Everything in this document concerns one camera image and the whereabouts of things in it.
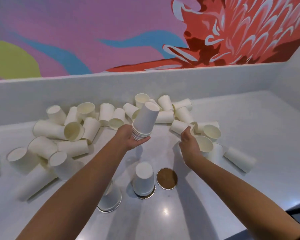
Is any person's right forearm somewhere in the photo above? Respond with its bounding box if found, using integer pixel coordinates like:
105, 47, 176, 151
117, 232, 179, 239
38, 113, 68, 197
185, 154, 300, 240

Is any nested stack of paper cups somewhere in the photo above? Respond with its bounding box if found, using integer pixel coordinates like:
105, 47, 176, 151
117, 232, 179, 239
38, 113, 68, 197
131, 101, 161, 141

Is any person's left hand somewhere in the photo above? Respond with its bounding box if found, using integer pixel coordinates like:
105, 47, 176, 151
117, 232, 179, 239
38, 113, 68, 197
115, 124, 151, 151

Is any single white cup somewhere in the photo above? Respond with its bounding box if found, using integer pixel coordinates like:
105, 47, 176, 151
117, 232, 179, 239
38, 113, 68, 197
194, 135, 214, 154

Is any round silver-rimmed coaster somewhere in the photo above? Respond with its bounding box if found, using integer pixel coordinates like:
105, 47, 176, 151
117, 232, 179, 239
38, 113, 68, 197
97, 195, 122, 213
156, 167, 178, 190
133, 184, 156, 200

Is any person's left forearm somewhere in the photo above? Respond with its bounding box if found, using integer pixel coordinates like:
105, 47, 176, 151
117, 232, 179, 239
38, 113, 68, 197
16, 136, 129, 240

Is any upturned white paper cup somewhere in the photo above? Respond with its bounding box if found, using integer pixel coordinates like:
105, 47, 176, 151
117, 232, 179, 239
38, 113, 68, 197
132, 161, 155, 197
97, 179, 122, 212

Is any pile of white paper cups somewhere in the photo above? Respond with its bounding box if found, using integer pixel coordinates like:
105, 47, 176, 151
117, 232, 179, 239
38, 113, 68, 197
0, 93, 257, 201

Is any person's right hand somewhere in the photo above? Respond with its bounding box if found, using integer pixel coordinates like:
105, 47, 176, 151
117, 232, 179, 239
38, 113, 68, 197
178, 126, 203, 166

